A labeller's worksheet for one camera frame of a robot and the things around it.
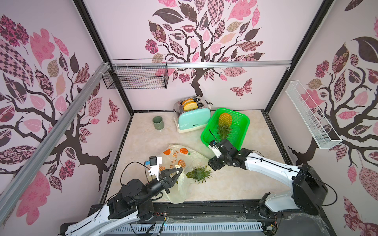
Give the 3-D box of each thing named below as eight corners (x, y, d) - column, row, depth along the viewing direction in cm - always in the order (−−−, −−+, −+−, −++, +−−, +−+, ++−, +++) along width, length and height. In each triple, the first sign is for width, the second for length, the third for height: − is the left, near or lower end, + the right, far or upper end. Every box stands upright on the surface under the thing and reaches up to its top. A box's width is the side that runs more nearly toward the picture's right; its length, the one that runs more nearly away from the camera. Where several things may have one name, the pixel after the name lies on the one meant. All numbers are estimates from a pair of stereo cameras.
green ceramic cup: (153, 130, 111) (151, 124, 105) (155, 122, 116) (153, 116, 111) (163, 130, 111) (162, 124, 105) (164, 122, 116) (163, 116, 111)
